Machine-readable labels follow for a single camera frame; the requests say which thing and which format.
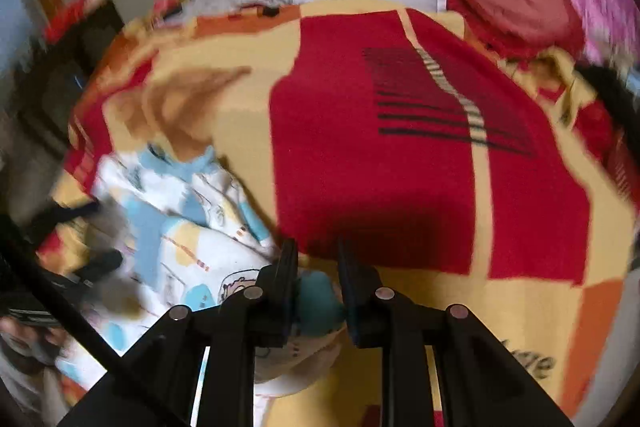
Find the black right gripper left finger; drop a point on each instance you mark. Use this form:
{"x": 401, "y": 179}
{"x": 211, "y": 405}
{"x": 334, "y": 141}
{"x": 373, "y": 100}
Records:
{"x": 190, "y": 367}

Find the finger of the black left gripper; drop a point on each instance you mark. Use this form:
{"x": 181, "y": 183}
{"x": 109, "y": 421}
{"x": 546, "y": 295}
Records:
{"x": 94, "y": 271}
{"x": 48, "y": 218}

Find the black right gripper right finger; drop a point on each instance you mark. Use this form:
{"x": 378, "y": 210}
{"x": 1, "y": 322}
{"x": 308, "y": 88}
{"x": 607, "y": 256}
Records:
{"x": 438, "y": 359}

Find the white cartoon print baby garment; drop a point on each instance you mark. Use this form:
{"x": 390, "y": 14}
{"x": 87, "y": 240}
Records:
{"x": 189, "y": 236}

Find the white sleeve forearm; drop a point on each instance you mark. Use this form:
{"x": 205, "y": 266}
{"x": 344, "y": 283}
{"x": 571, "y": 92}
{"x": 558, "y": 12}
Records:
{"x": 28, "y": 371}

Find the dark wooden table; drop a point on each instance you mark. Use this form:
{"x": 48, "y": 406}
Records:
{"x": 52, "y": 82}

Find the red cloth on table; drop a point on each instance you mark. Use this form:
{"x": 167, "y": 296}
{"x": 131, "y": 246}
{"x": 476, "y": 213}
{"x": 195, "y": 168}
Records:
{"x": 69, "y": 16}

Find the red yellow rose blanket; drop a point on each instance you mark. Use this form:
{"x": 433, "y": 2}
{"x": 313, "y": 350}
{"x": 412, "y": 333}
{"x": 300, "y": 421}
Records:
{"x": 368, "y": 126}

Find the red heart cushion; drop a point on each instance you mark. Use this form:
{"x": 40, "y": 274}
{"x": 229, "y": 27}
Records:
{"x": 519, "y": 30}

